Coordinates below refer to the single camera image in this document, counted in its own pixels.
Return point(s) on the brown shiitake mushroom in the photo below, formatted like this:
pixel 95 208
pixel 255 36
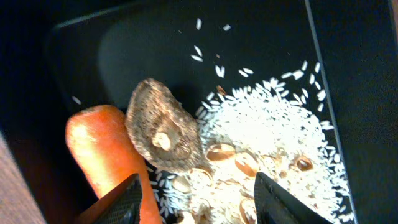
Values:
pixel 161 130

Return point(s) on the rice and peanut shells pile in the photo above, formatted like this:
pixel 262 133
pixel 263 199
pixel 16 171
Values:
pixel 272 124

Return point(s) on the black rectangular tray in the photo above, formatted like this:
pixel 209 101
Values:
pixel 59 57

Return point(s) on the orange carrot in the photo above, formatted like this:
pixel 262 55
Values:
pixel 99 143

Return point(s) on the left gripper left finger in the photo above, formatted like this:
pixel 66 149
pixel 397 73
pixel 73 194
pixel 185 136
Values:
pixel 120 205

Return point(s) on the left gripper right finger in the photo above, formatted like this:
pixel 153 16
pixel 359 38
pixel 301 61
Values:
pixel 275 205

